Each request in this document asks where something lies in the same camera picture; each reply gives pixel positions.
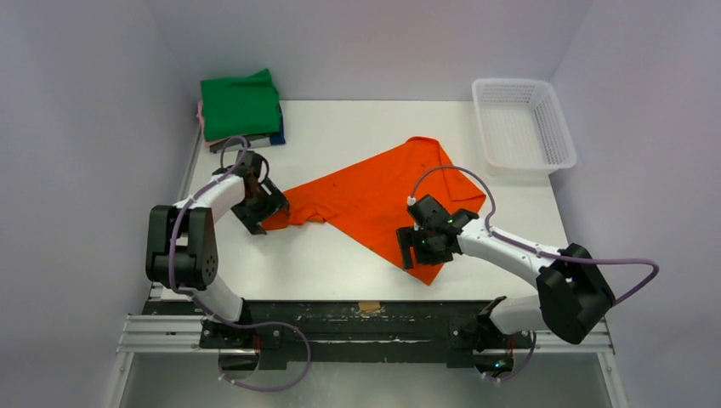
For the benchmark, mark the orange t-shirt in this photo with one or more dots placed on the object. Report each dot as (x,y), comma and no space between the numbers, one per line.
(367,201)

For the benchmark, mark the folded pink t-shirt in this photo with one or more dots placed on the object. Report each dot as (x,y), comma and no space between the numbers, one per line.
(201,126)

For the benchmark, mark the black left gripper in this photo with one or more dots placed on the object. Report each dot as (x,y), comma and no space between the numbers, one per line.
(258,212)

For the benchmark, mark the folded grey t-shirt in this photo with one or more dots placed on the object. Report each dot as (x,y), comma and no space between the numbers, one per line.
(231,144)

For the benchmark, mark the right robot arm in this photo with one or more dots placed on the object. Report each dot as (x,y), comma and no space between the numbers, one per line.
(572,296)

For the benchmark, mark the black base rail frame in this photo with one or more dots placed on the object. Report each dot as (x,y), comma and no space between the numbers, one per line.
(402,332)

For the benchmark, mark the folded green t-shirt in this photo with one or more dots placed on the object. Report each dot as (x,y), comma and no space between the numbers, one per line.
(239,106)

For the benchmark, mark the brown tape piece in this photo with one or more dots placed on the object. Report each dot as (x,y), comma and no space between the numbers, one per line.
(369,307)

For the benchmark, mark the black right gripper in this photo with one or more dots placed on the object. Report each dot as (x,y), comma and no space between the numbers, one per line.
(406,247)

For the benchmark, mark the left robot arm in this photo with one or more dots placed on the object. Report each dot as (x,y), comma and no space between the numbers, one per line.
(182,250)

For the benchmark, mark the folded blue t-shirt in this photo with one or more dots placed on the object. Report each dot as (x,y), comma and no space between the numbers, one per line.
(277,138)

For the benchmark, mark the white plastic basket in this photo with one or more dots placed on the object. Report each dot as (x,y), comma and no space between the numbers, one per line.
(523,131)

